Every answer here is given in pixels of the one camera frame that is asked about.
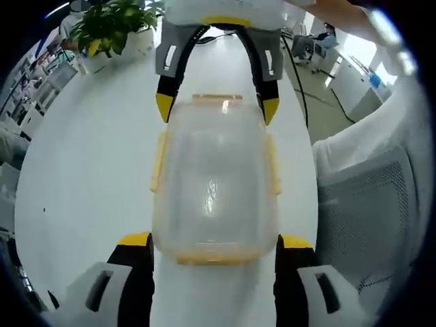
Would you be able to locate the clear box with yellow buckles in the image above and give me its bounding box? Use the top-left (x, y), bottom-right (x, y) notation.
top-left (149, 93), bottom-right (283, 266)

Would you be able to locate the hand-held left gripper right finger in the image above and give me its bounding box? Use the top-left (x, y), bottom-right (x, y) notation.
top-left (274, 233), bottom-right (371, 327)

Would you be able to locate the green potted plant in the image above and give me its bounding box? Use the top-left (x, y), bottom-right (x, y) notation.
top-left (69, 0), bottom-right (166, 74)

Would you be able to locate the white office chair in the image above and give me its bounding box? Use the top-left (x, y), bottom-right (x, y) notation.
top-left (311, 90), bottom-right (425, 307)

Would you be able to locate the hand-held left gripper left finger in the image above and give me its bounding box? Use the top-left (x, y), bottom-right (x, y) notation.
top-left (57, 231), bottom-right (156, 327)

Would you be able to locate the white desk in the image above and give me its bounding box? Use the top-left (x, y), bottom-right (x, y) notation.
top-left (325, 33), bottom-right (399, 121)

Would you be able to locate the cluttered shelf rack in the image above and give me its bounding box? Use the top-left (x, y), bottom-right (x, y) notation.
top-left (0, 33), bottom-right (80, 137)

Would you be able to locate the grey office chair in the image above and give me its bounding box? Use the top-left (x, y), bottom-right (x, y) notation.
top-left (291, 33), bottom-right (320, 74)

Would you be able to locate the black cable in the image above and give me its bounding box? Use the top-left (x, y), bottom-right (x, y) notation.
top-left (199, 30), bottom-right (240, 44)
top-left (280, 33), bottom-right (310, 129)
top-left (299, 87), bottom-right (352, 123)

